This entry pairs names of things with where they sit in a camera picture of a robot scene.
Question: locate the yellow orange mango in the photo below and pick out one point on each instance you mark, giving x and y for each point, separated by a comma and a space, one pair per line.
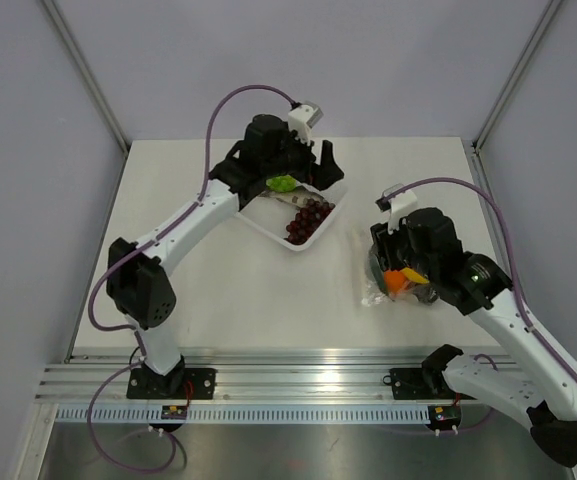
413, 276

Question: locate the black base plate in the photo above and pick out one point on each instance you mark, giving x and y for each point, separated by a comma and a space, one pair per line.
416, 383
193, 383

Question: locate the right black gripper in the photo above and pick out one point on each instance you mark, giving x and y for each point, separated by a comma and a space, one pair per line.
384, 244

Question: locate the aluminium frame post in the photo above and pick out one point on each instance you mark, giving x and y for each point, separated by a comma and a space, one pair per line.
87, 78
519, 69

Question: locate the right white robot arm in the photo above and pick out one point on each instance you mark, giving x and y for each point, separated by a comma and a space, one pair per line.
547, 405

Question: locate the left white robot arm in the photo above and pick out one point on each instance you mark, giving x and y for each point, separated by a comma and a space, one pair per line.
139, 281

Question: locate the green grape bunch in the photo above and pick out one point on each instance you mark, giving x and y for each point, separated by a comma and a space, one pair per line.
281, 184

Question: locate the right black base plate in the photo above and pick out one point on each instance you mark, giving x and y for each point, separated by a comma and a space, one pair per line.
416, 383

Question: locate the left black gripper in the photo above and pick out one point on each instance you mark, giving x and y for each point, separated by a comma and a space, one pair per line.
325, 173

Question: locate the white plastic basket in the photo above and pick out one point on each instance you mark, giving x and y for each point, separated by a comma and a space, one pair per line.
275, 214

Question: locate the small circuit board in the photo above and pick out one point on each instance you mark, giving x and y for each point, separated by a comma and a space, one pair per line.
174, 412
444, 417

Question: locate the grey toy fish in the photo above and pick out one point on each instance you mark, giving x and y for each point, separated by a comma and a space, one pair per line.
298, 197

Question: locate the orange tangerine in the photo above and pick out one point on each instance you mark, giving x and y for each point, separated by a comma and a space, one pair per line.
394, 281

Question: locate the left aluminium frame post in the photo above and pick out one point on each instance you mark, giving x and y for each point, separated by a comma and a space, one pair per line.
87, 78

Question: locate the clear zip top bag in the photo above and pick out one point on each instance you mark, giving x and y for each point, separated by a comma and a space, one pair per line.
377, 285

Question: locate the aluminium mounting rail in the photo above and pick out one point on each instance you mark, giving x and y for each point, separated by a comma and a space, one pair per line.
244, 376

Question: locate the left small circuit board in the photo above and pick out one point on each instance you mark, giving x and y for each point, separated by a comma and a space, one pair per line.
174, 412

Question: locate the right small circuit board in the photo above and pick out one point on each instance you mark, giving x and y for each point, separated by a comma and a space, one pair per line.
444, 417

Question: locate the purple grape bunch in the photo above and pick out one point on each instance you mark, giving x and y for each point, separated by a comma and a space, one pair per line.
306, 221

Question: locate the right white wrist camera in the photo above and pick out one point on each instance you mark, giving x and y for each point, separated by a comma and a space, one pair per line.
399, 203

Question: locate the white slotted cable duct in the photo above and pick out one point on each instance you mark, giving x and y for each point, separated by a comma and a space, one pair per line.
251, 414

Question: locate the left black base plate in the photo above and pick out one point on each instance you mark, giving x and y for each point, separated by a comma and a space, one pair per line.
193, 383

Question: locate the right aluminium frame post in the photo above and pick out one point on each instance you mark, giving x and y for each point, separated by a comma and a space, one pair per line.
519, 69

